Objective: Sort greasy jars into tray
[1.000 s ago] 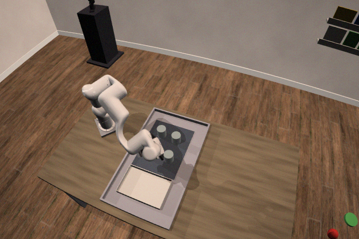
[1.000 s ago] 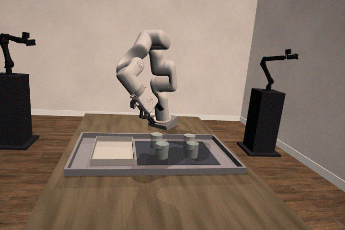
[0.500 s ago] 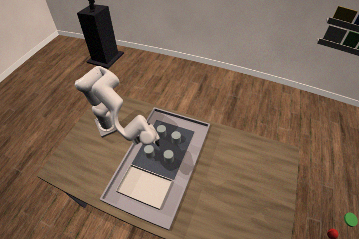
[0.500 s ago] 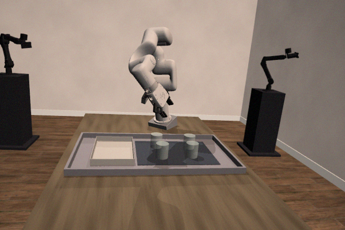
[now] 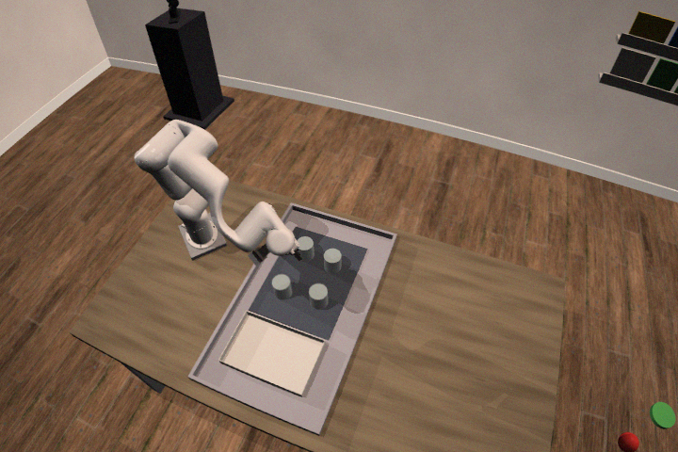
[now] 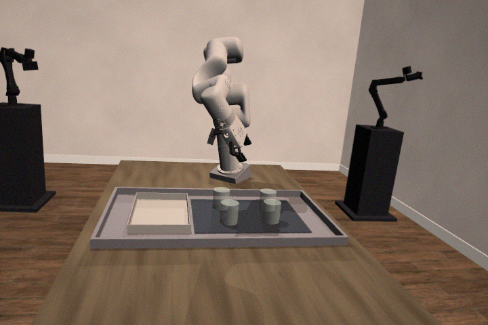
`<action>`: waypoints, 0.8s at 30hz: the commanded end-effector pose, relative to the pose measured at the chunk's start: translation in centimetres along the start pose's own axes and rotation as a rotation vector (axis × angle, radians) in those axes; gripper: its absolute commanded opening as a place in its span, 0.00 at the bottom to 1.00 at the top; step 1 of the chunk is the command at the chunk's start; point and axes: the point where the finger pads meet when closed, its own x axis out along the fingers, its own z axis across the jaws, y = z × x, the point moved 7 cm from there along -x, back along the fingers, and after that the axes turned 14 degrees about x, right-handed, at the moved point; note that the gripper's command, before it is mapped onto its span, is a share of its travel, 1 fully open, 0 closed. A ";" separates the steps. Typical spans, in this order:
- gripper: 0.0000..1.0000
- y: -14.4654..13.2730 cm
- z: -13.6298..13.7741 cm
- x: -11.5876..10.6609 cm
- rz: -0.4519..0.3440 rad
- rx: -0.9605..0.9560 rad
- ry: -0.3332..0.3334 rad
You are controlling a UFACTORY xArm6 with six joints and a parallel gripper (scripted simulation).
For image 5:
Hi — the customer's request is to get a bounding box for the clear glass jar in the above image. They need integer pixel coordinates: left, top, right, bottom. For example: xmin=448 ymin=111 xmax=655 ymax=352
xmin=272 ymin=274 xmax=292 ymax=300
xmin=297 ymin=236 xmax=315 ymax=262
xmin=324 ymin=249 xmax=342 ymax=274
xmin=309 ymin=283 xmax=328 ymax=310

